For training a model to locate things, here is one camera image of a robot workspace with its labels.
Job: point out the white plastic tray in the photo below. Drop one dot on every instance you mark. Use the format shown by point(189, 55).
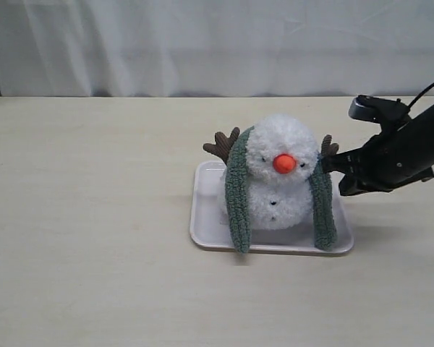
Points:
point(209, 226)

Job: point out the white curtain backdrop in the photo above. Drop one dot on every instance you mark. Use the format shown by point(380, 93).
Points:
point(215, 48)

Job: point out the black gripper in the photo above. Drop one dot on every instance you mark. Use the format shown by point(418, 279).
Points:
point(404, 158)

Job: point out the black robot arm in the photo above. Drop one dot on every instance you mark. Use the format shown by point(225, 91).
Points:
point(401, 153)

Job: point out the white plush snowman green scarf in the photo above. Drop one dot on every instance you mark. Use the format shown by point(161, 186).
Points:
point(221, 144)

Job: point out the green knitted scarf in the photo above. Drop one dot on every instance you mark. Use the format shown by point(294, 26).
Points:
point(273, 180)

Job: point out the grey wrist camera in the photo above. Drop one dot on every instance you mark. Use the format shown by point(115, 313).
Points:
point(385, 112)

